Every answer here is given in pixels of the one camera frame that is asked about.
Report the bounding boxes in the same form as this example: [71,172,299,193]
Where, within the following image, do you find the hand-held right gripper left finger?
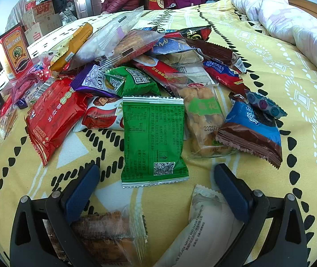
[10,164,101,267]

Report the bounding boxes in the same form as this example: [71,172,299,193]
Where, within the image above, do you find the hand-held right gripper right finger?
[214,164,308,267]

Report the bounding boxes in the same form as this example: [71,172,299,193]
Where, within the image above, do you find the white snack packet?
[153,184,246,267]

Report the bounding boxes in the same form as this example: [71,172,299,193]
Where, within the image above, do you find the green foil snack packet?
[121,95,189,189]

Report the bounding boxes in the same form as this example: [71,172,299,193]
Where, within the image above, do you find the clear brown biscuit packet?
[43,210,148,267]

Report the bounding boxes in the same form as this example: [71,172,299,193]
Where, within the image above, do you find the blue brown cookie packet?
[215,100,283,170]

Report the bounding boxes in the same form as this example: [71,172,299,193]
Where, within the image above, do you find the fried dough twist packet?
[172,82,238,158]

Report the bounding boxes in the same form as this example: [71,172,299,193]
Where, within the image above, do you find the red white nut packet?
[73,96,126,132]

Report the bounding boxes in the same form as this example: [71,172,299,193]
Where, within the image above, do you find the long red packet gold print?
[25,77,89,167]

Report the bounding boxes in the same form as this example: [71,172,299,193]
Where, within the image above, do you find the yellow patterned bedsheet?
[0,1,317,267]

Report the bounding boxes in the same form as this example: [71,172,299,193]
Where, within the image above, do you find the grey blue dotted packet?
[244,90,288,119]

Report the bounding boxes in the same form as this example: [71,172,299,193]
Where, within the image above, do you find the clear packet orange edge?
[0,108,19,140]

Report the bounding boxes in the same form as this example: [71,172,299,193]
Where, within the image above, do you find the purple snack packet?
[70,63,120,98]

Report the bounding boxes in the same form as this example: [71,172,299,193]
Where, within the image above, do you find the red blue snack packet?
[202,60,244,94]

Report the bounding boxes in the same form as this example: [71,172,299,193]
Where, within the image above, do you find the pink snack packet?
[10,64,52,109]

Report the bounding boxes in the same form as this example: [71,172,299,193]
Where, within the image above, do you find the green packet dark label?
[104,66,162,98]

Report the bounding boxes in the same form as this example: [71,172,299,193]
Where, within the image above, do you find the dark brown snack packet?
[186,38,248,74]

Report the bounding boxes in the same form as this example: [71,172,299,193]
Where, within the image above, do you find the red cookie packet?
[132,54,188,96]

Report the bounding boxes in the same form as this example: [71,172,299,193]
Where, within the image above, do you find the clear bread packet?
[158,40,205,65]

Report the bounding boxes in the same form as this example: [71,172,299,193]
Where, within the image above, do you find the long orange snack packet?
[49,22,94,72]

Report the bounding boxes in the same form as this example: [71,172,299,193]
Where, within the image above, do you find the red gift box gold label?
[0,26,34,81]

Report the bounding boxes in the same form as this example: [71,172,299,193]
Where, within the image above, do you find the clear packet brown crackers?
[103,28,166,68]

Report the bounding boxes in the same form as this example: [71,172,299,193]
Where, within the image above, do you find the clear packet white crackers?
[69,6,145,69]

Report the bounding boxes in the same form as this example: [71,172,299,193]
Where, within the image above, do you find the blue foil packet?
[147,37,188,57]

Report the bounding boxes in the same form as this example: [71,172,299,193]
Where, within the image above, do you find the black red snack packet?
[163,25,212,44]

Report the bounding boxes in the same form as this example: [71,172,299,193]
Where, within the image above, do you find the plain cardboard box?
[23,14,71,45]

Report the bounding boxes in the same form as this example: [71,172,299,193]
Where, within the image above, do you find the white floral quilt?
[231,0,317,91]

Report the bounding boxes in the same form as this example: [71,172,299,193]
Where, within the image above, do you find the cardboard box red print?
[22,0,56,27]

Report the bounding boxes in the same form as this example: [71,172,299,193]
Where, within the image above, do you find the round leaning tabletop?
[5,0,73,32]

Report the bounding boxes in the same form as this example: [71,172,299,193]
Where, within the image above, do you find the wooden headboard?
[287,0,317,17]

